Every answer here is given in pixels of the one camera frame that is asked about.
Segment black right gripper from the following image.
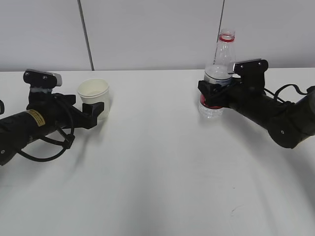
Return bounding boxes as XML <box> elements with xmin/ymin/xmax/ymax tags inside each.
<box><xmin>198</xmin><ymin>77</ymin><xmax>244</xmax><ymax>110</ymax></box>

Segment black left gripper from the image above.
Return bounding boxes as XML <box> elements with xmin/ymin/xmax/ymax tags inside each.
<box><xmin>27</xmin><ymin>92</ymin><xmax>104</xmax><ymax>129</ymax></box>

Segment white paper cup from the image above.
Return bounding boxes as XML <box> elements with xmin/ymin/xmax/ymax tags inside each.
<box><xmin>77</xmin><ymin>78</ymin><xmax>110</xmax><ymax>120</ymax></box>

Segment clear plastic water bottle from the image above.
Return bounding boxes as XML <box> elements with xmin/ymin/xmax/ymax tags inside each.
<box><xmin>198</xmin><ymin>29</ymin><xmax>235</xmax><ymax>118</ymax></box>

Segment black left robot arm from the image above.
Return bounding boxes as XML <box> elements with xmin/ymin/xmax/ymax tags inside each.
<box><xmin>0</xmin><ymin>93</ymin><xmax>104</xmax><ymax>165</ymax></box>

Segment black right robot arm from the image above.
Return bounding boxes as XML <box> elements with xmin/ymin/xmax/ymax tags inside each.
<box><xmin>198</xmin><ymin>77</ymin><xmax>315</xmax><ymax>148</ymax></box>

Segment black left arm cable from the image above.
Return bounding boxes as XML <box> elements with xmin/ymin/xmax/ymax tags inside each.
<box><xmin>17</xmin><ymin>94</ymin><xmax>76</xmax><ymax>163</ymax></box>

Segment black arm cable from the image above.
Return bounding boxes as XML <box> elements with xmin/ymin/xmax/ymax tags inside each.
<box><xmin>264</xmin><ymin>84</ymin><xmax>311</xmax><ymax>104</ymax></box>
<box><xmin>17</xmin><ymin>94</ymin><xmax>76</xmax><ymax>163</ymax></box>

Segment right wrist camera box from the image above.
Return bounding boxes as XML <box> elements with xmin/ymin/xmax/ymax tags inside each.
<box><xmin>227</xmin><ymin>59</ymin><xmax>269</xmax><ymax>93</ymax></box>

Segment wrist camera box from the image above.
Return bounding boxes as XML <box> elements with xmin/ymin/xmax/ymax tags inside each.
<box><xmin>227</xmin><ymin>59</ymin><xmax>269</xmax><ymax>93</ymax></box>
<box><xmin>23</xmin><ymin>69</ymin><xmax>63</xmax><ymax>89</ymax></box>

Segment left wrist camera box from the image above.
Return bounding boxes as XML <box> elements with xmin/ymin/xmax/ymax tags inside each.
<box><xmin>23</xmin><ymin>69</ymin><xmax>63</xmax><ymax>89</ymax></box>

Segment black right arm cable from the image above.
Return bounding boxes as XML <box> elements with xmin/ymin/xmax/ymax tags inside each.
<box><xmin>264</xmin><ymin>84</ymin><xmax>311</xmax><ymax>104</ymax></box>

